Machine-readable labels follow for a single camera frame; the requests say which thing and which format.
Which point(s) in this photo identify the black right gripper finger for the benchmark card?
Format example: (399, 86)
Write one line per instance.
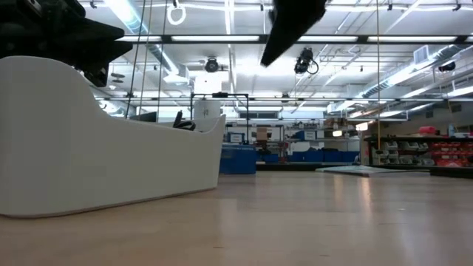
(292, 22)

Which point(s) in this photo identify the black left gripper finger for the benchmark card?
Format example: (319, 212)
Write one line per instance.
(96, 32)
(99, 48)

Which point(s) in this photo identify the black monitor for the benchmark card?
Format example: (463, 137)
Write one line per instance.
(144, 117)

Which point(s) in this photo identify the round black ceiling fixture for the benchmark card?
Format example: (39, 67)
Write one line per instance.
(211, 65)

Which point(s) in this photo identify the white plastic tray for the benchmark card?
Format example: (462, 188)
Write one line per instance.
(92, 159)

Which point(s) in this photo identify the cardboard box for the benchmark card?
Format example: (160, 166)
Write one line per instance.
(262, 134)

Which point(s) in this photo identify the blue game controller box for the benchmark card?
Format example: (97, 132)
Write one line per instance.
(238, 159)

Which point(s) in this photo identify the Yellowstone picture book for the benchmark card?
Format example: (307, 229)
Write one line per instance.
(362, 170)

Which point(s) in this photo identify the shelf with red bins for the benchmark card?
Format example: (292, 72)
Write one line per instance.
(451, 153)

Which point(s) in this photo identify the black overhead camera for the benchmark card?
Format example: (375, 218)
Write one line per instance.
(305, 59)

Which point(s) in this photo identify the black overhead frame beam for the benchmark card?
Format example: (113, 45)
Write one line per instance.
(362, 38)

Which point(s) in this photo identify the silver ventilation duct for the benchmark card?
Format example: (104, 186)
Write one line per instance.
(406, 72)

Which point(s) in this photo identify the black aluminium table frame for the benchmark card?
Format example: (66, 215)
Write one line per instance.
(288, 167)

